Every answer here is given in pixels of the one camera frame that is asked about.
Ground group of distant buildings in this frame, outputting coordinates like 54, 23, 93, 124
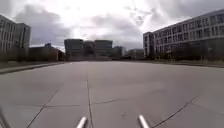
63, 38, 145, 61

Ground tall grey building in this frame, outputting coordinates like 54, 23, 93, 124
0, 13, 32, 62

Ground robot's own part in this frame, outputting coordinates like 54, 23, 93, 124
75, 115, 88, 128
137, 114, 151, 128

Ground grey kerb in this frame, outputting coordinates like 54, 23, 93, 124
0, 61, 68, 75

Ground grey concrete slab pavement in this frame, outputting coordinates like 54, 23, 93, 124
0, 60, 224, 128

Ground large pale office building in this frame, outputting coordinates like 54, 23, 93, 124
142, 8, 224, 63

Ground low dark building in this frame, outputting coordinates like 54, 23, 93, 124
28, 42, 66, 62

